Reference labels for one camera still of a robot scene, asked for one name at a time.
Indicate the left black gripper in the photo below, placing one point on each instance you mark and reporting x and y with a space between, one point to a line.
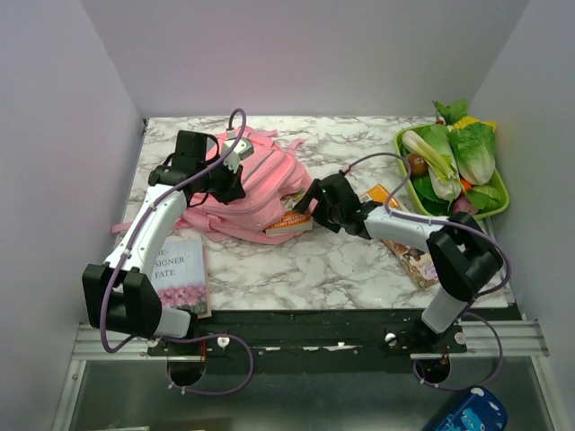
234 189

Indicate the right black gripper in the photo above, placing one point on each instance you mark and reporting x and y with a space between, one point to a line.
315 190

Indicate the orange Treehouse book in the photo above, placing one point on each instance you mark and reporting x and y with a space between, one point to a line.
291 221

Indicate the pink student backpack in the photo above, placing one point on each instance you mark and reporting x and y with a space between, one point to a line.
269 174

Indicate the brown illustrated notebook packet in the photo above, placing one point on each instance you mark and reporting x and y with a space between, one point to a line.
418 264

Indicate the orange card packet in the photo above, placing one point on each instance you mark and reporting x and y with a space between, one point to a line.
379 194

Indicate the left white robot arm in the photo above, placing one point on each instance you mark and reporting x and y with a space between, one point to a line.
119 294

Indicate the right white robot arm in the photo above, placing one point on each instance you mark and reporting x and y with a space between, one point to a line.
464 257

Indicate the Designer Fate flower book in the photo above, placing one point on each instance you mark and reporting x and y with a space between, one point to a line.
180 277

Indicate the brown round fruit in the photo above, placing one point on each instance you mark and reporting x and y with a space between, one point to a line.
417 165

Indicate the green vegetable tray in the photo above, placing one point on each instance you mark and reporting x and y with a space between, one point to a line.
488 199

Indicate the purple pink radish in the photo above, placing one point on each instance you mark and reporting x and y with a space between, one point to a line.
462 204

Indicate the green lettuce head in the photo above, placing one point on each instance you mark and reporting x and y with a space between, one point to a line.
474 149

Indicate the blue dinosaur pencil case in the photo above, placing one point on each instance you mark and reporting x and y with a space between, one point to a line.
477 410

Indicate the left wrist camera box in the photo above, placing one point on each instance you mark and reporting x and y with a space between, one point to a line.
241 151

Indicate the black mounting rail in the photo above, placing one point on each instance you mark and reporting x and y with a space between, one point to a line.
296 342

